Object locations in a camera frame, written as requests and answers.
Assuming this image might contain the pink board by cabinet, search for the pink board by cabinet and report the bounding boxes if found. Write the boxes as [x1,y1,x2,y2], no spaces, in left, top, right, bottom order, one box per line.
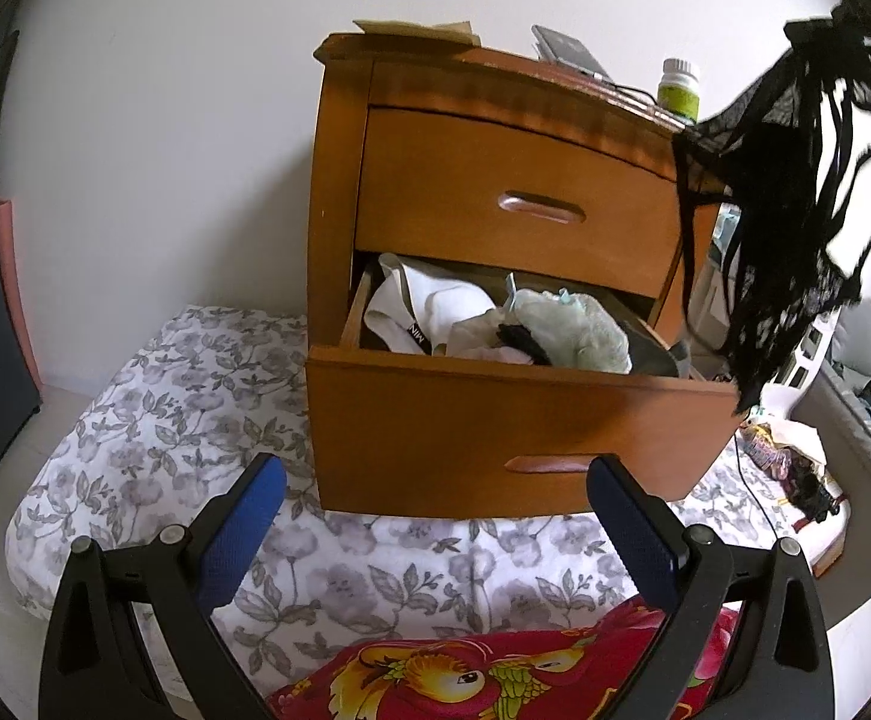
[0,199,43,388]

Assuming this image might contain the red floral cushion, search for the red floral cushion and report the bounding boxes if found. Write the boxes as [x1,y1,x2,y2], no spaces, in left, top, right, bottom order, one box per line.
[266,595,741,720]

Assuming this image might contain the white garment with black label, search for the white garment with black label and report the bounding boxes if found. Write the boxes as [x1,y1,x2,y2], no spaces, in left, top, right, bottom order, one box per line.
[364,252,495,355]

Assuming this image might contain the grey socks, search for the grey socks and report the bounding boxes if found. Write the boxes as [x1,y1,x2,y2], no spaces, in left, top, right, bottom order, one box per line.
[619,320,691,379]

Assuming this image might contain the pale green lace garment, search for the pale green lace garment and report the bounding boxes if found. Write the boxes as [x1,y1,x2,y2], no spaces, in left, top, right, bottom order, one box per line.
[495,289,632,374]

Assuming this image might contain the cardboard sheet on nightstand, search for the cardboard sheet on nightstand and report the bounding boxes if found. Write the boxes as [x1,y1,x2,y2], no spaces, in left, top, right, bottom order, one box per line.
[354,20,481,47]

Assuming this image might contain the wooden drawer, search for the wooden drawer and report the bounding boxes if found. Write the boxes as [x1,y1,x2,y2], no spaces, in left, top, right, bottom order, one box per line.
[305,255,740,518]
[356,109,678,298]

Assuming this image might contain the wooden nightstand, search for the wooden nightstand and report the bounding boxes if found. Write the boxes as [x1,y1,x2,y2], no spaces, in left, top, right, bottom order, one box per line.
[305,31,722,369]

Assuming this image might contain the green pill bottle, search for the green pill bottle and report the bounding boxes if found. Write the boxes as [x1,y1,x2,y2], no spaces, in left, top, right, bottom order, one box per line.
[657,57,699,124]

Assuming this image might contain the colourful trinket pile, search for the colourful trinket pile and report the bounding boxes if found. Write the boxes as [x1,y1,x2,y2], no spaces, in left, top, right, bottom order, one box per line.
[740,422,840,523]

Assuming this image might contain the floral grey white quilt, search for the floral grey white quilt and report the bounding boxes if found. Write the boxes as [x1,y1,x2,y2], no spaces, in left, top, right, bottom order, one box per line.
[2,304,805,685]

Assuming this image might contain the black lace garment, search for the black lace garment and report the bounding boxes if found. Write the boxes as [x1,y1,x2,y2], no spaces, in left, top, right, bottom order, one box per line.
[671,0,871,413]

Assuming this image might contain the phone on nightstand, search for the phone on nightstand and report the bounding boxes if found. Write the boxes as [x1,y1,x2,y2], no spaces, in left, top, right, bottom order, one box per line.
[531,25,611,83]

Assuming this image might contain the white cutout magazine rack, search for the white cutout magazine rack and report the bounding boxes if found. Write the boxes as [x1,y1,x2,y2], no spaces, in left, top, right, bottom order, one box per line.
[681,203,839,418]

